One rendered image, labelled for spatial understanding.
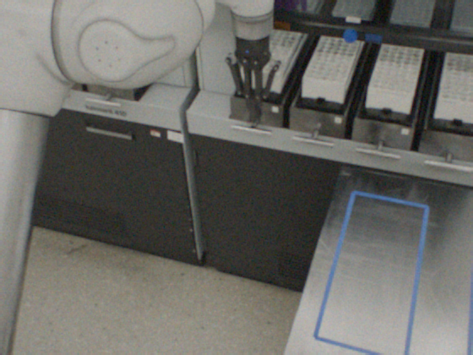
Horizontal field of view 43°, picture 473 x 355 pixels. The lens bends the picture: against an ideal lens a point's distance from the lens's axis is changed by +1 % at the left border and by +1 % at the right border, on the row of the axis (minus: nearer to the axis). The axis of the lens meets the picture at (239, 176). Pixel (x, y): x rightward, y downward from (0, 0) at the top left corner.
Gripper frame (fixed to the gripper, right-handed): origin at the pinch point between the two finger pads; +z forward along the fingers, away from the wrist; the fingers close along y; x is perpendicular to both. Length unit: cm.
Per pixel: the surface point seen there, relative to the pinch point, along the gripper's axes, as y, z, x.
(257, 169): 0.0, 21.7, -1.6
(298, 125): -10.8, 4.2, -1.5
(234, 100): 5.5, 0.0, -1.5
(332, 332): -31, -2, 56
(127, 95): 35.1, 4.4, -1.5
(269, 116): -3.3, 3.0, -1.5
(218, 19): 11.9, -15.8, -10.4
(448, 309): -48, -2, 46
